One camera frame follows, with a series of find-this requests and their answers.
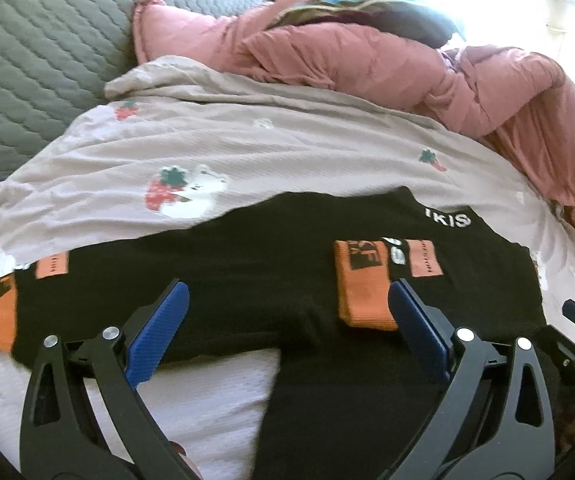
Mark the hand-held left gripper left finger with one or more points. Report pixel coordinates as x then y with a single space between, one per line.
160 327

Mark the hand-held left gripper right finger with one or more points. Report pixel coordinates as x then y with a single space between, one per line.
417 330

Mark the beige strawberry bear printed blanket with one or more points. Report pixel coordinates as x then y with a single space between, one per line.
287 150

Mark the grey quilted bed cover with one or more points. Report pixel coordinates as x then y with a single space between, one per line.
42 50

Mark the pink comforter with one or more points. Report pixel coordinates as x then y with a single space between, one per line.
367 55

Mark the black shirt with orange cuffs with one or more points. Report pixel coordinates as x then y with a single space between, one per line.
247 270

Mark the teal and dark patterned cloth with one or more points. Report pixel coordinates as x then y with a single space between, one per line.
377 7

